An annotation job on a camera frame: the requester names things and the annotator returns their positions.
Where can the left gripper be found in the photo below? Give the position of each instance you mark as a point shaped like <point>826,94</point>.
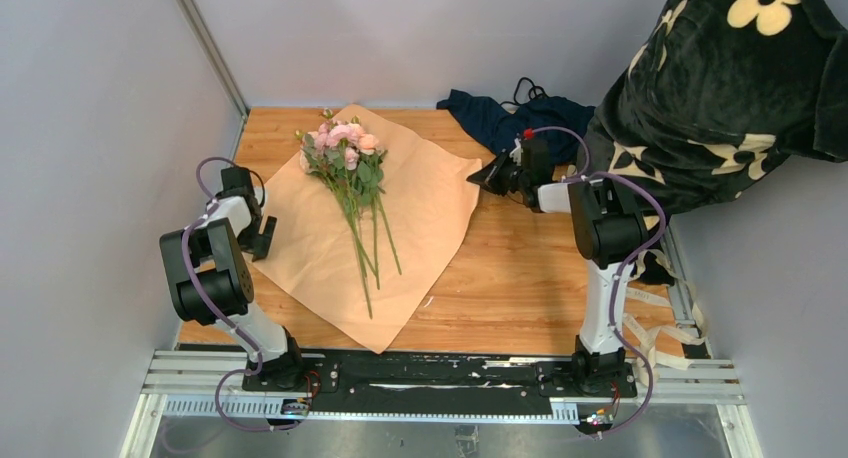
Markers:
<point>261,244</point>

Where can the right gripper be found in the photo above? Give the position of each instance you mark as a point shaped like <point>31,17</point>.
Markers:
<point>490,178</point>

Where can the wrapping paper sheet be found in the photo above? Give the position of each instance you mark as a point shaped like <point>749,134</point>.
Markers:
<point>312,258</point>

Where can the fake rose stem two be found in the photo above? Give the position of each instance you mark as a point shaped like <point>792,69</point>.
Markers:
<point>335,162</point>

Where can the fake rose stem one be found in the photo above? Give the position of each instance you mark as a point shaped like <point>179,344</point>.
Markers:
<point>378,203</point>

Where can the fake rose stem three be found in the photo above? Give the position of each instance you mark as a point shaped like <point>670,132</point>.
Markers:
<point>351,128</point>

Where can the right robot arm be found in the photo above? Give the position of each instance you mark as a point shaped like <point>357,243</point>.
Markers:
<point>608,227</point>

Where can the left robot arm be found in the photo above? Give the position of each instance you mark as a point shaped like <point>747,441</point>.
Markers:
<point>210,283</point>

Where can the navy blue cloth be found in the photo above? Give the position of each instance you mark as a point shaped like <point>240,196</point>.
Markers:
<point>496,128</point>

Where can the black floral plush blanket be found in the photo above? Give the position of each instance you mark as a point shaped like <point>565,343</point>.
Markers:
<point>720,94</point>

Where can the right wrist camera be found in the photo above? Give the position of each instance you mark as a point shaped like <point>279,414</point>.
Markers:
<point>516,155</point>

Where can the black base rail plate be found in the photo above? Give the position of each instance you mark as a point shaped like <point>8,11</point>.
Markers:
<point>440,384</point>

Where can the aluminium frame post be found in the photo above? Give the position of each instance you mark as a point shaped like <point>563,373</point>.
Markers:
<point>195,19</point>

